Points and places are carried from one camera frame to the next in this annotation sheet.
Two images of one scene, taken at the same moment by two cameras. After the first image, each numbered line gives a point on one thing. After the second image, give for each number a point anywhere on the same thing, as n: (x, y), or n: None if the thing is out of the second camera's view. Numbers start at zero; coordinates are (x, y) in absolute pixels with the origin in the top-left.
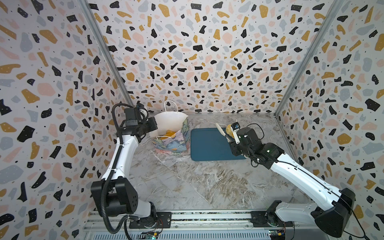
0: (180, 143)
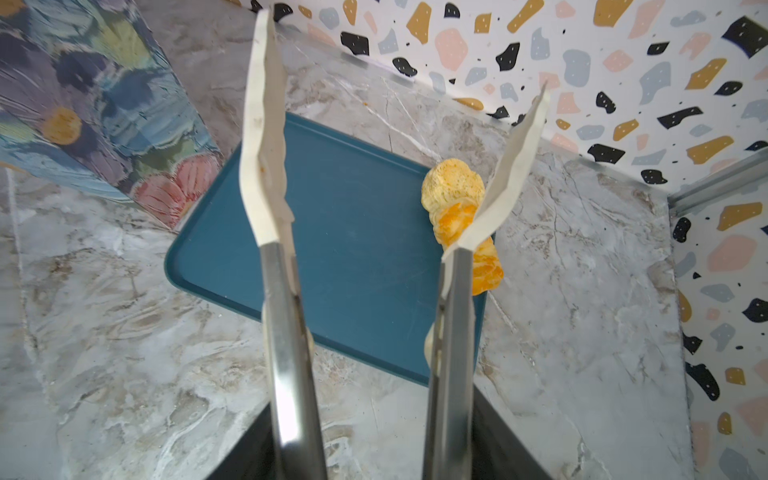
0: (92, 99)
